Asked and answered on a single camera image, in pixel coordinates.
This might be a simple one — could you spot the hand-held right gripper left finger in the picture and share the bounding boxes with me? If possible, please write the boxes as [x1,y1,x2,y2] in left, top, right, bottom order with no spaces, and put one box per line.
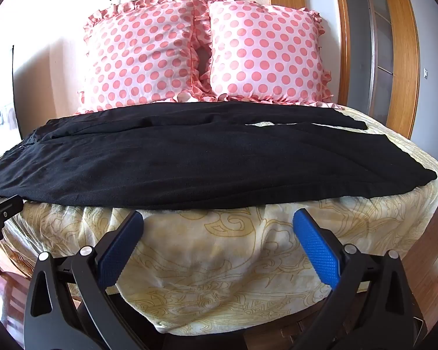
[28,209,157,350]

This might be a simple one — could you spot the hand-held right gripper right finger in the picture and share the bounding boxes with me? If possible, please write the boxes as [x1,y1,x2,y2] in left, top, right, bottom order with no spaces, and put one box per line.
[292,208,424,350]

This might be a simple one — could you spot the black pants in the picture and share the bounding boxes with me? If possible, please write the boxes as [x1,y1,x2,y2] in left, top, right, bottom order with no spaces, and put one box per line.
[0,101,438,212]

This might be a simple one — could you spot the black flat screen television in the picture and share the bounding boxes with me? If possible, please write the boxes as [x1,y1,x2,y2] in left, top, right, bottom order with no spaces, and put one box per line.
[0,45,22,165]

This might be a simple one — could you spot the bed with cream patterned sheet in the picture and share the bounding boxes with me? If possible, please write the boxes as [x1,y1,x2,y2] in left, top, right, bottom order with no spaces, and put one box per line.
[0,99,438,338]

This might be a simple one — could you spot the pink polka dot ruffled pillow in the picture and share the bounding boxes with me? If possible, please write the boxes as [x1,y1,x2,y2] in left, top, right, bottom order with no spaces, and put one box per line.
[77,0,214,114]
[204,0,333,106]

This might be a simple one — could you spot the grey door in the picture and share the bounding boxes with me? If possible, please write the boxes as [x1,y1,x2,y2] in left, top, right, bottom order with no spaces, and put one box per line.
[363,0,394,126]

